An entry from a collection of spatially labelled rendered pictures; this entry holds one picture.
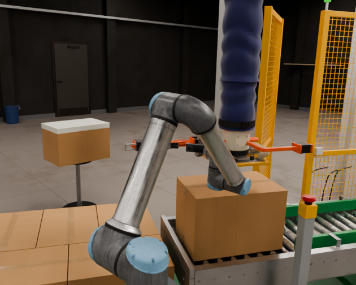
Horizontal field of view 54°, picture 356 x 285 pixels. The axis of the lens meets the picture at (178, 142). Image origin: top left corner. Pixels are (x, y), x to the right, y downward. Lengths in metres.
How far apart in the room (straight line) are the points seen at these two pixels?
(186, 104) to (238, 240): 1.14
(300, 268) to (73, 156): 2.56
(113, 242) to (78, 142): 2.54
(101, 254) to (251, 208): 1.09
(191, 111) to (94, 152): 2.69
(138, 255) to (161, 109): 0.56
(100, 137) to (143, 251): 2.78
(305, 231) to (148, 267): 1.01
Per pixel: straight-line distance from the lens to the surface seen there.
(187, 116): 1.35
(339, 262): 2.53
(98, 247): 1.41
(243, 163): 2.13
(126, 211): 1.38
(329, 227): 2.90
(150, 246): 1.30
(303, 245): 2.04
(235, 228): 2.20
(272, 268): 2.26
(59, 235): 2.58
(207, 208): 2.07
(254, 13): 2.10
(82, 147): 3.86
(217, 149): 1.49
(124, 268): 1.32
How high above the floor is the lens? 1.71
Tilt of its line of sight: 13 degrees down
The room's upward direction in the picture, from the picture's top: 1 degrees clockwise
